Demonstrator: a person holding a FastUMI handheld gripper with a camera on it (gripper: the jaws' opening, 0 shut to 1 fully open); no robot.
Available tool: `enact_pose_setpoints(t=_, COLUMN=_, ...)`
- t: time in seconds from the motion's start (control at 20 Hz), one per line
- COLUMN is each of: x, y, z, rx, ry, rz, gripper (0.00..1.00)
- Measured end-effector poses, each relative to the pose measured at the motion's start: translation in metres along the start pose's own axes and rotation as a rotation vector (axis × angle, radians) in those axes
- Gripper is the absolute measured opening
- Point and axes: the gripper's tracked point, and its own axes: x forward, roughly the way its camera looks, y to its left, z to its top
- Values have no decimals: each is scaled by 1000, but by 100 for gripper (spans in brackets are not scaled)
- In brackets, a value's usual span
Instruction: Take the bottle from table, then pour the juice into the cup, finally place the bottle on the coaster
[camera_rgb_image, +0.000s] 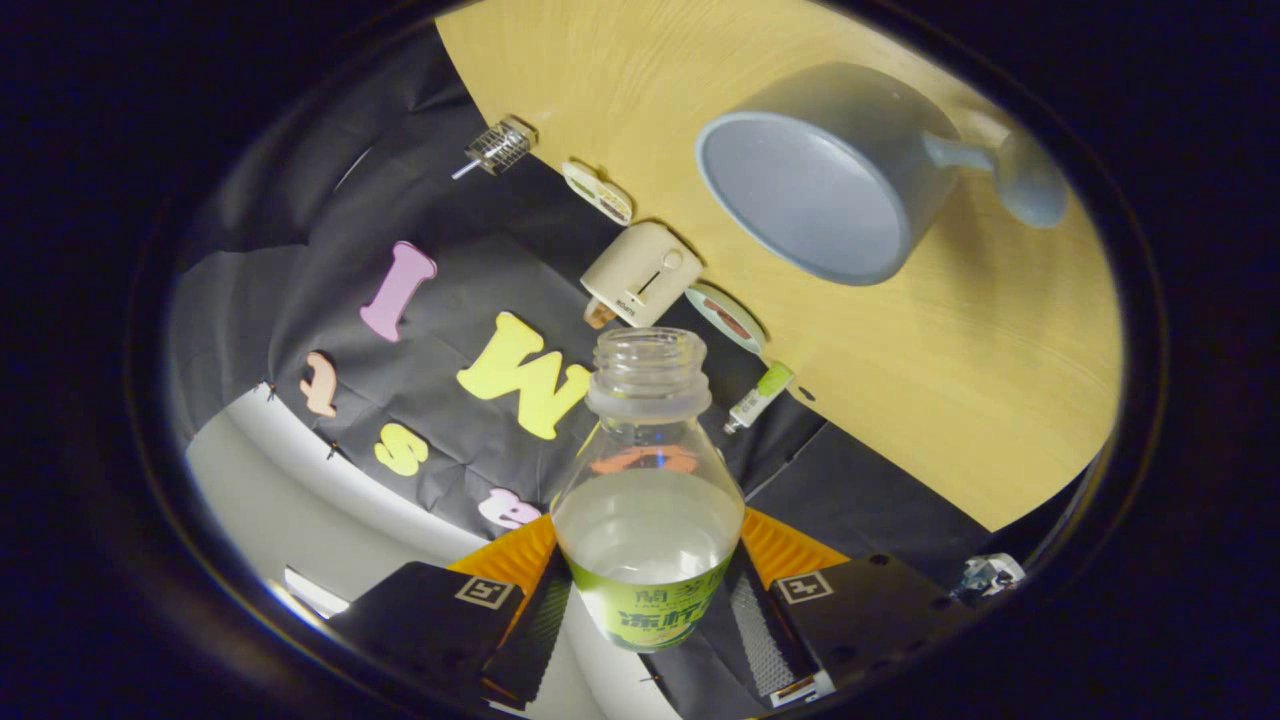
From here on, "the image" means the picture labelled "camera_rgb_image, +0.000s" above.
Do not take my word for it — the green label juice bottle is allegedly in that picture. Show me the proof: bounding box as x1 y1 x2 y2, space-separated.
550 327 747 653

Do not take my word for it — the white toaster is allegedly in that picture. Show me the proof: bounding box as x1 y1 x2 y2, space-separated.
580 221 704 329

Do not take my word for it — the pale green plate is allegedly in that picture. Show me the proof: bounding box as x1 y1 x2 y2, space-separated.
686 283 769 356

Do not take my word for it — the white divided sauce dish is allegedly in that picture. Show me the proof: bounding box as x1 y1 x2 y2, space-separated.
562 160 634 227

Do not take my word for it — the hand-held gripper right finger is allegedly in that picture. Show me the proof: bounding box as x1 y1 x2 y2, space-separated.
725 508 976 711

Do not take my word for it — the tall white green bottle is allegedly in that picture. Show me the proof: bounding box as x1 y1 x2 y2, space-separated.
723 361 796 436

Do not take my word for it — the wire mesh holder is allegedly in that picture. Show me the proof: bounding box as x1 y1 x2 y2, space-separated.
465 115 539 177

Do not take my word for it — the pale grey cup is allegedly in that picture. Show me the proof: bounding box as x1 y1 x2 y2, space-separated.
695 62 1069 288

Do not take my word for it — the wooden table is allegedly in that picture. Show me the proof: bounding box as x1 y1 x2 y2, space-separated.
435 0 1123 533

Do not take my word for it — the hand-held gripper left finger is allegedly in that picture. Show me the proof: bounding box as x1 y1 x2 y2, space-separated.
325 515 573 711

